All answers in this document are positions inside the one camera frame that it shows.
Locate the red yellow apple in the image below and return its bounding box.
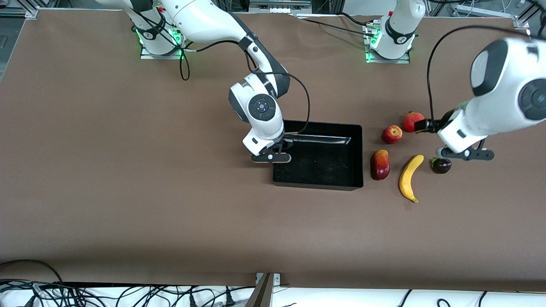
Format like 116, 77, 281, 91
381, 125, 403, 145

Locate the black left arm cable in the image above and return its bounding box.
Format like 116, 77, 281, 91
427, 26, 531, 124

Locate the aluminium frame rail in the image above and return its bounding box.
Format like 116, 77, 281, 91
0, 6, 40, 18
452, 3, 529, 29

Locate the yellow banana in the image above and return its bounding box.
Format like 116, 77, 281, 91
399, 154, 425, 203

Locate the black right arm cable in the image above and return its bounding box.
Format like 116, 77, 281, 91
178, 38, 311, 136

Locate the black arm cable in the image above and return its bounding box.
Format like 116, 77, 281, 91
178, 38, 311, 136
427, 26, 531, 124

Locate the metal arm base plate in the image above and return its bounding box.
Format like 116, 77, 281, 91
140, 43, 185, 60
365, 51, 411, 64

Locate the brown table cover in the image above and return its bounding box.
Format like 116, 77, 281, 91
0, 9, 546, 287

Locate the red pomegranate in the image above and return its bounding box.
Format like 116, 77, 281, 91
403, 111, 426, 133

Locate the black plastic box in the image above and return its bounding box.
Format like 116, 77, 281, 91
272, 119, 364, 191

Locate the red yellow mango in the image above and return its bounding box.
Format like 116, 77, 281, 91
370, 149, 391, 181

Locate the white power strip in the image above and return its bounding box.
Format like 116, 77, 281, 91
250, 0, 312, 13

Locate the dark purple eggplant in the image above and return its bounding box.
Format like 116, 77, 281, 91
430, 157, 452, 174

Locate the grey metal post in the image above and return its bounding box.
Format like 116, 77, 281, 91
244, 273, 274, 307

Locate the white sheet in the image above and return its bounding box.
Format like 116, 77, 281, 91
0, 282, 546, 307

